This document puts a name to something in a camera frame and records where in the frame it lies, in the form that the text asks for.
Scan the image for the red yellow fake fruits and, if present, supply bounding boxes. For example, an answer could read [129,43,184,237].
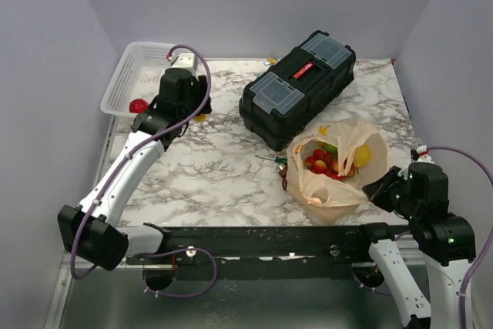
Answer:
[304,149,357,181]

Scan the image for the red fake fruit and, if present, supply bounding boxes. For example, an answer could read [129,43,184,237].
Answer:
[129,99,149,114]

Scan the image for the black base bar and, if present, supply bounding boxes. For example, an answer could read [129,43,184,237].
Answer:
[126,223,404,281]

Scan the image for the yellow fake mango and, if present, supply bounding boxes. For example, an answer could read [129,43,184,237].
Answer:
[193,114,207,122]

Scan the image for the yellow fake lemon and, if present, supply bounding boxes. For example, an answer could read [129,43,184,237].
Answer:
[353,144,371,168]

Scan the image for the translucent orange plastic bag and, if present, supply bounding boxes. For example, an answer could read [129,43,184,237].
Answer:
[287,118,391,225]

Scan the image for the green handled screwdriver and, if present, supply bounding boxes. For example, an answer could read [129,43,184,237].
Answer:
[256,155,287,164]

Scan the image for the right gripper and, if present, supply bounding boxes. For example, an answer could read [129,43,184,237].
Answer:
[364,163,421,218]

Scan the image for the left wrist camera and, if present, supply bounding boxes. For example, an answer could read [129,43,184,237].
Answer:
[169,52,197,75]

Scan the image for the white plastic basket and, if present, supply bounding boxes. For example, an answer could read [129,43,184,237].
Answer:
[100,42,172,119]

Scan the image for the green fake apple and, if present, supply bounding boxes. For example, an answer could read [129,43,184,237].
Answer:
[323,143,337,154]

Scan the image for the black plastic toolbox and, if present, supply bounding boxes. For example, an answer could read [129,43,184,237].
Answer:
[239,30,356,151]

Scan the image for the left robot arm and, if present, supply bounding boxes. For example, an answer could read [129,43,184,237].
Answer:
[57,68,211,279]

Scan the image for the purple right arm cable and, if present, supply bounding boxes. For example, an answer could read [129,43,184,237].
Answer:
[352,146,493,329]

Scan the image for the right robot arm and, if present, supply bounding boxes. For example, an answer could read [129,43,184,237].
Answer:
[354,162,476,328]

